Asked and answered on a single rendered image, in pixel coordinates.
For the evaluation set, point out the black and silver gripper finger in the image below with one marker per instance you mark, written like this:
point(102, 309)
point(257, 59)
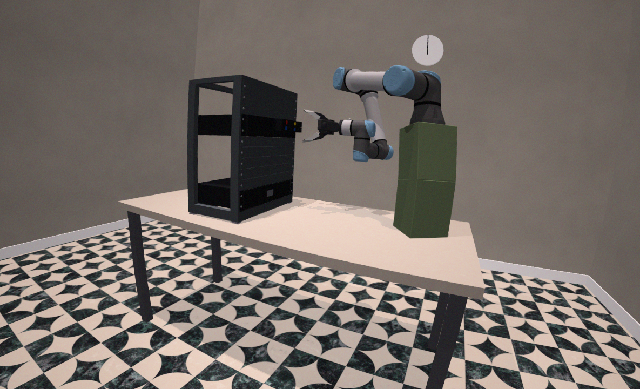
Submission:
point(316, 115)
point(316, 136)

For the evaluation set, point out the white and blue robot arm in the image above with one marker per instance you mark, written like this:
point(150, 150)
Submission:
point(423, 87)

